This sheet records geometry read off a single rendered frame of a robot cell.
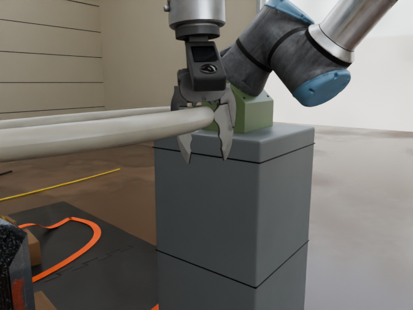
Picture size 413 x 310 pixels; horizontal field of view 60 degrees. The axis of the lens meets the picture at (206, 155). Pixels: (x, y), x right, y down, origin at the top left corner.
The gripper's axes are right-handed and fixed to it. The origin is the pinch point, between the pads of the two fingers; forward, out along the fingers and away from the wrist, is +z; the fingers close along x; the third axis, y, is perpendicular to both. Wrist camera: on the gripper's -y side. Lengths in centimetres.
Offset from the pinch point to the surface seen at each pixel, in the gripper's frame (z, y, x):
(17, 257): 29, 36, 47
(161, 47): -99, 609, -1
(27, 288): 40, 40, 47
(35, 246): 66, 138, 81
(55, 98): -20, 652, 203
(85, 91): -31, 699, 156
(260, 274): 42, 37, -18
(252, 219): 24.9, 35.6, -15.8
